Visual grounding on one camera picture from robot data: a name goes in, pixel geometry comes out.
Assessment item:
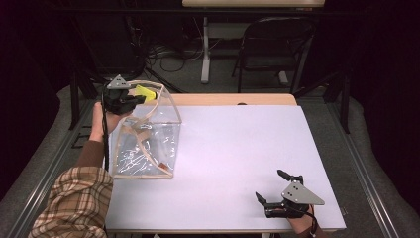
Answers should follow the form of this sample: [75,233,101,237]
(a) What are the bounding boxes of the black metal stand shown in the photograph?
[68,70,82,131]

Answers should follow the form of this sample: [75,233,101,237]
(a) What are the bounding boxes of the person's left hand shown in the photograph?
[88,100,133,144]

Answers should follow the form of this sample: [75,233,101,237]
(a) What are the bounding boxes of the white table mat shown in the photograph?
[104,104,347,233]

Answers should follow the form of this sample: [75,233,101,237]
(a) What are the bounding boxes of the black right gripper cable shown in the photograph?
[295,203,320,238]

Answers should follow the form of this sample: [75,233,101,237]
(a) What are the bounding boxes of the black folding chair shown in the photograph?
[232,16,316,95]

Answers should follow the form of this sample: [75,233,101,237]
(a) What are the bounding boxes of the clear bag with beige trim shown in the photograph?
[108,79,183,180]

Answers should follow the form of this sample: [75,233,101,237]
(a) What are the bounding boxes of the bundle of floor cables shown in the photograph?
[145,41,206,73]

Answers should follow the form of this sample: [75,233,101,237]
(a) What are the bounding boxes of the white desk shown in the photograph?
[181,0,327,84]

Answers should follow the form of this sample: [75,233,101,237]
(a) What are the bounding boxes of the aluminium floor rail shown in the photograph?
[325,98,401,238]
[4,98,97,238]

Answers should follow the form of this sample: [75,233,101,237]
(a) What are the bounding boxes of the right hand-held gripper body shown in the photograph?
[264,175,326,219]

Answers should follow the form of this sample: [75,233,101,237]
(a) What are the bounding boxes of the person's right hand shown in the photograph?
[286,204,315,235]

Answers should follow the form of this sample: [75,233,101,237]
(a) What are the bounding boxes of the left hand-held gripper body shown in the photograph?
[101,74,137,116]

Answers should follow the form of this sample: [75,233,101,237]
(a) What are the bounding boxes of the yellow shuttlecock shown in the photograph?
[134,84,158,102]

